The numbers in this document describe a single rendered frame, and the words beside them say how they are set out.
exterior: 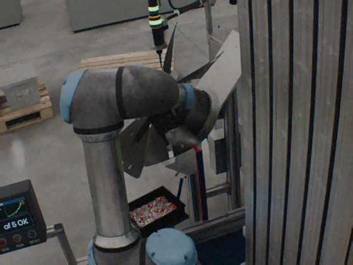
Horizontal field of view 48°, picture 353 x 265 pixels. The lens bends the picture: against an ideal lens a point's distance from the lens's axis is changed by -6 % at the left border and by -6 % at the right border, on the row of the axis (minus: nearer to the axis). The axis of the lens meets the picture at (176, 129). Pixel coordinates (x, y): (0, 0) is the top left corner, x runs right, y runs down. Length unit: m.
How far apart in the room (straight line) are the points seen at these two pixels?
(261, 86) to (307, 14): 0.17
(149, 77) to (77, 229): 2.24
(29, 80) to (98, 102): 3.58
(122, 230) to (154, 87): 0.35
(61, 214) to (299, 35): 2.78
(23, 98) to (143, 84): 3.71
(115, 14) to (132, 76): 6.37
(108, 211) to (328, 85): 0.61
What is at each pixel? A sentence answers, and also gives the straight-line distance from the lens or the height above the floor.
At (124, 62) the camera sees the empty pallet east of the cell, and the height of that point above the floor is 0.14.
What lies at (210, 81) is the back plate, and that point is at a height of 1.17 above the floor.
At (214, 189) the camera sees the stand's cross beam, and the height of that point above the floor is 0.58.
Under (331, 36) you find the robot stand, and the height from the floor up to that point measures 1.83.
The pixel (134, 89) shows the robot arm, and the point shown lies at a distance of 0.85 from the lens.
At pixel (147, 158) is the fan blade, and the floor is 1.10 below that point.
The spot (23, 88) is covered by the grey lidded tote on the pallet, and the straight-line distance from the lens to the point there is 4.47.
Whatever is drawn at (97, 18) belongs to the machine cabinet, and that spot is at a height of 0.18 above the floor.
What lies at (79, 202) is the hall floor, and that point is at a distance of 3.24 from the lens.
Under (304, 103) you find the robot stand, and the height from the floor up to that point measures 1.72.
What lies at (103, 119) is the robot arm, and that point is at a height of 1.58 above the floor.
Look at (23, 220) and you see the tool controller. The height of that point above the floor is 1.17.
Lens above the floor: 2.00
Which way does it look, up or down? 31 degrees down
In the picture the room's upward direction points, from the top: 7 degrees counter-clockwise
